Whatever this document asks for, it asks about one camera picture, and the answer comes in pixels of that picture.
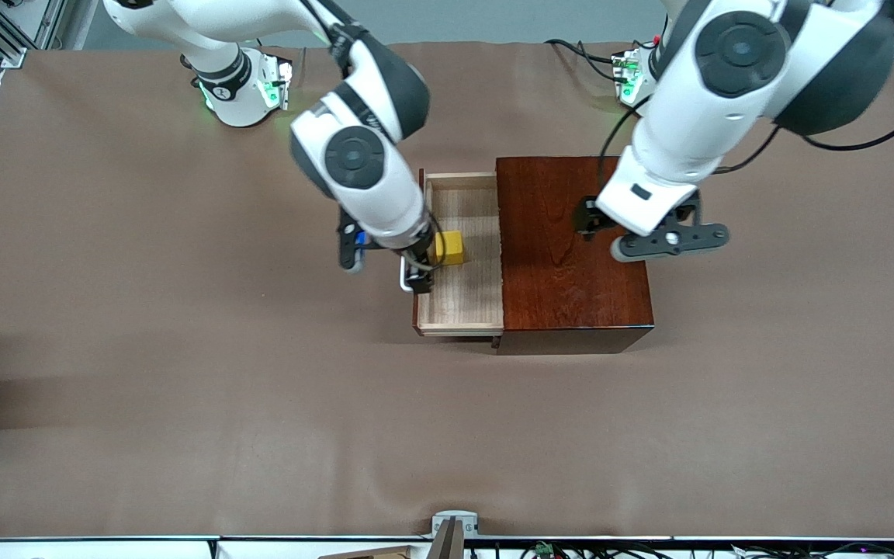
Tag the brown cardboard piece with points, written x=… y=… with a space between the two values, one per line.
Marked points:
x=369 y=553

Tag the yellow block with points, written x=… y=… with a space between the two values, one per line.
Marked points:
x=451 y=248

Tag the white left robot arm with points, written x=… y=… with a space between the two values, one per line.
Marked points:
x=742 y=54

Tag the dark wooden cabinet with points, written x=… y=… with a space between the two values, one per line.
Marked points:
x=571 y=287

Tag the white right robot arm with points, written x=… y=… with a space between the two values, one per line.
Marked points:
x=354 y=155

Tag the aluminium frame profile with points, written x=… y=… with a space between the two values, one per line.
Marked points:
x=11 y=56

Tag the brown table cover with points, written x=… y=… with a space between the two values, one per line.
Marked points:
x=338 y=427

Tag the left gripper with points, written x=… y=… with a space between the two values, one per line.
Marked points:
x=590 y=217

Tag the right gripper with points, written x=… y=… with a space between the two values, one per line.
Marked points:
x=418 y=262

